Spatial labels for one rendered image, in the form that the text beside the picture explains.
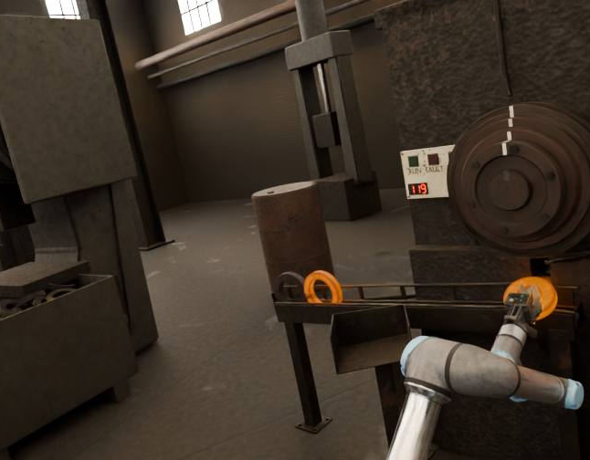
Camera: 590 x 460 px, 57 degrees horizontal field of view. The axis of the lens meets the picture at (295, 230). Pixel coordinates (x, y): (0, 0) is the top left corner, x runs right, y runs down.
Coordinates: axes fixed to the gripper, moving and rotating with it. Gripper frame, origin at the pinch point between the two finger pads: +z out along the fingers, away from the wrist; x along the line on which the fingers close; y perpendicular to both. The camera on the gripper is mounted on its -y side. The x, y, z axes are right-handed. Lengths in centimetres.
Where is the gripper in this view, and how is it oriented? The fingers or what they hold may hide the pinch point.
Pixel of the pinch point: (533, 290)
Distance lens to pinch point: 188.1
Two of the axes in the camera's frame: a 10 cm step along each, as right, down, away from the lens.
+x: -7.3, 0.2, 6.8
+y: -4.3, -7.9, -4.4
